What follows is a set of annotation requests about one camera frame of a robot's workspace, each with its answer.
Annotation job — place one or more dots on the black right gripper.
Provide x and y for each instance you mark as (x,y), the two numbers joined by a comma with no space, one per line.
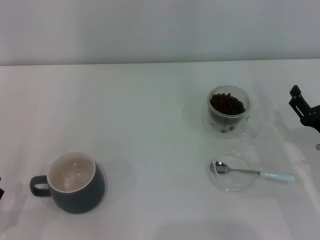
(313,117)

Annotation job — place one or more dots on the pile of coffee beans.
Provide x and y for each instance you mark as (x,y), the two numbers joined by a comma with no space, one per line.
(226,103)

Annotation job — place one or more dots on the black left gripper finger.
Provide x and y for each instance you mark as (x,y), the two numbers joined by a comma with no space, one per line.
(1,194)

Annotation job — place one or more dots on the clear glass saucer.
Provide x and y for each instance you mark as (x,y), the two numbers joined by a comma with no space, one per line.
(232,183)

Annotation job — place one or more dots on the silver right wrist connector plug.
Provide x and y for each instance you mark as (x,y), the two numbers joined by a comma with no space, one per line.
(318,146)

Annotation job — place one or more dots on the dark blue ceramic mug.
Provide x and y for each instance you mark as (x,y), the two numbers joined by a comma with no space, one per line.
(75,200)

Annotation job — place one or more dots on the double-wall glass cup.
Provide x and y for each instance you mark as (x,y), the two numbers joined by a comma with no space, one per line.
(246,100)

